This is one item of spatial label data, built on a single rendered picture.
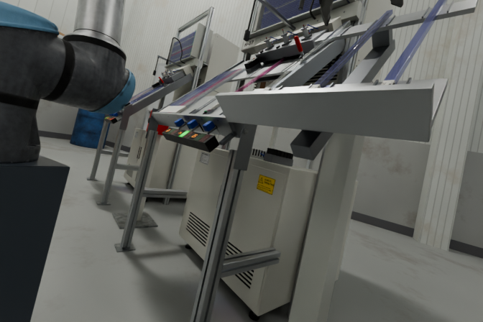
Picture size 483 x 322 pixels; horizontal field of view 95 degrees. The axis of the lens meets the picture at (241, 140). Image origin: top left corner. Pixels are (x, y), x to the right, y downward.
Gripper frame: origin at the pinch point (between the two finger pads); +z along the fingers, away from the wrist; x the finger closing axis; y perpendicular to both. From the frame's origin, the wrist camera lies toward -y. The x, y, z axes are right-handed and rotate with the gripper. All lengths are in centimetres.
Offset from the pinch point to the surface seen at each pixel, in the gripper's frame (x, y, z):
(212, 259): 24, -58, 25
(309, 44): 31.5, 27.6, 19.2
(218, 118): 34.2, -24.7, 6.6
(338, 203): -2.4, -33.8, 20.5
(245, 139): 23.3, -27.7, 11.1
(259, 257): 23, -52, 43
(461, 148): -10, 181, 291
